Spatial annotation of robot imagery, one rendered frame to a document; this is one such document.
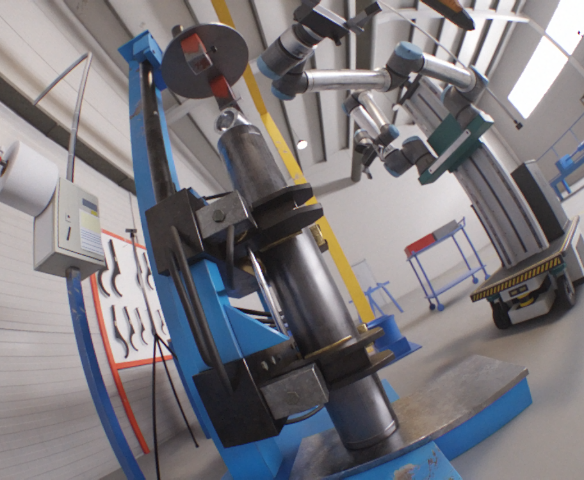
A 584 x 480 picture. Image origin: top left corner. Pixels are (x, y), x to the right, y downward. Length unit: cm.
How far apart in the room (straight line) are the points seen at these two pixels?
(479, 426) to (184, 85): 224
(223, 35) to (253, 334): 161
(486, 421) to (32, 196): 183
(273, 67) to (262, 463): 126
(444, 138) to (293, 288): 149
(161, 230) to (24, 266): 192
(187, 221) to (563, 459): 115
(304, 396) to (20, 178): 123
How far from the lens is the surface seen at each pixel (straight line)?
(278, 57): 75
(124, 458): 123
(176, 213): 76
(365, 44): 720
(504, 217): 195
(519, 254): 198
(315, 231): 118
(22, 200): 132
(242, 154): 110
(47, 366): 237
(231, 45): 186
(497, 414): 101
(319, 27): 71
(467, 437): 99
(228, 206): 71
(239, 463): 112
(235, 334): 69
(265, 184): 101
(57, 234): 124
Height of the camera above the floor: 62
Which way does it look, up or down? 18 degrees up
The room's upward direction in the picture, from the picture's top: 25 degrees counter-clockwise
